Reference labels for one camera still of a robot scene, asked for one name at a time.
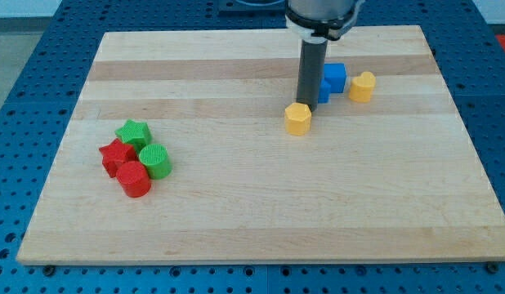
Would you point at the yellow hexagon block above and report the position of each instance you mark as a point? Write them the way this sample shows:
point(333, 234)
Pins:
point(297, 119)

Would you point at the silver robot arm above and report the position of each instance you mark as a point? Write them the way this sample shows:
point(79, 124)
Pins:
point(317, 21)

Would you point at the blue block behind pusher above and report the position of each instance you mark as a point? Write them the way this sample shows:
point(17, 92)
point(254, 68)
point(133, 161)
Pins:
point(324, 92)

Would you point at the green cylinder block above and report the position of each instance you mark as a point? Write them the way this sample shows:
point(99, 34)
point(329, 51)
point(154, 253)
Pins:
point(156, 161)

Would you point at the blue cube block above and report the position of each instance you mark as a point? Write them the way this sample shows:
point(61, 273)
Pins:
point(335, 75)

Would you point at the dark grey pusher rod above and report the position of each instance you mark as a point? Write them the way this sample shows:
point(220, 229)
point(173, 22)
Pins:
point(310, 74)

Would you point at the green star block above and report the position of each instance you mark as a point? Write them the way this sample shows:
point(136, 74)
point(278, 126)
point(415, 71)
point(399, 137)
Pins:
point(134, 133)

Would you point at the yellow heart block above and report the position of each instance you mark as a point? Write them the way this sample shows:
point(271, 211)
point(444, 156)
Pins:
point(362, 87)

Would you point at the red cylinder block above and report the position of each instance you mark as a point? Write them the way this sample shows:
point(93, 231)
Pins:
point(134, 179)

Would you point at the red star block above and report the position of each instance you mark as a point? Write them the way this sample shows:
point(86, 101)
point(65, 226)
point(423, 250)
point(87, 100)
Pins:
point(115, 154)

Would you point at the wooden board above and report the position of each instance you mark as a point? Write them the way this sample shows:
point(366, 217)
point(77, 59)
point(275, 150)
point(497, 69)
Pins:
point(396, 180)

